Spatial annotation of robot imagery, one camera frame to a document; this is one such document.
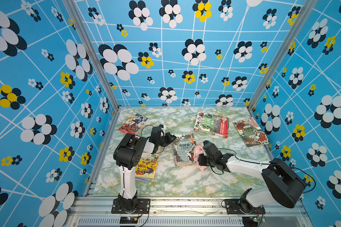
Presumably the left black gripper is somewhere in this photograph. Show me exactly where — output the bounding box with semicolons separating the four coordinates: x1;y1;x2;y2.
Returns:
157;132;176;147

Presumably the pink cloth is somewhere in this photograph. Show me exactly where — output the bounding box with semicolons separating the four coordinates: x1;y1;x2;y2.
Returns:
194;142;206;171

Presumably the grey teal warrior book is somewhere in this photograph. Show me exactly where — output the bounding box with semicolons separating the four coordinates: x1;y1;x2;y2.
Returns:
173;133;196;166

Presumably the red manga book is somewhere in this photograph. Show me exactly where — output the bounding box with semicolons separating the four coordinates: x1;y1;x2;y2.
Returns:
119;113;148;134

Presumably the yellow Chinese history picture book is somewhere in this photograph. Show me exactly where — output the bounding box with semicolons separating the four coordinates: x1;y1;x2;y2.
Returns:
135;153;160;180

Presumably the white book with galaxy cover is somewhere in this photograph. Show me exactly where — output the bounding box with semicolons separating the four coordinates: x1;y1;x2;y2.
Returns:
135;177;152;182

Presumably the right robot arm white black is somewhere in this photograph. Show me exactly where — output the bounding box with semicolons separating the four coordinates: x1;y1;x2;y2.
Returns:
199;141;307;214

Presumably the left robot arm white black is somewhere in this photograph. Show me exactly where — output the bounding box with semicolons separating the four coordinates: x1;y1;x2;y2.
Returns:
113;124;176;213

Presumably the green red dinosaur book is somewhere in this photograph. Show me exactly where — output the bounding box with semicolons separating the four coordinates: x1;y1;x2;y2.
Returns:
194;112;229;138

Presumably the red brown illustrated book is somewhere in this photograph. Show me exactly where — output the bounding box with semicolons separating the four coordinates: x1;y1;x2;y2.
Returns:
233;118;270;147

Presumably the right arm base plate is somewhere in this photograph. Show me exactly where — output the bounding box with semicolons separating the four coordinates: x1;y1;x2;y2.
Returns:
221;199;265;215

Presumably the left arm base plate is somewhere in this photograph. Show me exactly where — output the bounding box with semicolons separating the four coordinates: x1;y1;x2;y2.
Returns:
111;198;151;214

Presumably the aluminium front rail frame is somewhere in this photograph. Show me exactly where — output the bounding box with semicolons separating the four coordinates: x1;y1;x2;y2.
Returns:
65;197;313;227

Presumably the left aluminium corner post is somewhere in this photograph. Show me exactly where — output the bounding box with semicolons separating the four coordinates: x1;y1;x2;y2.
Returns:
63;0;119;112

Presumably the aluminium corner post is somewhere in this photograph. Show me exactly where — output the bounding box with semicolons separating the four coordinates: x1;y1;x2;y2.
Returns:
248;0;318;113
63;0;119;112

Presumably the right aluminium corner post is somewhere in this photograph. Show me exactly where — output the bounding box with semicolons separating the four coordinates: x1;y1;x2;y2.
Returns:
248;0;318;113

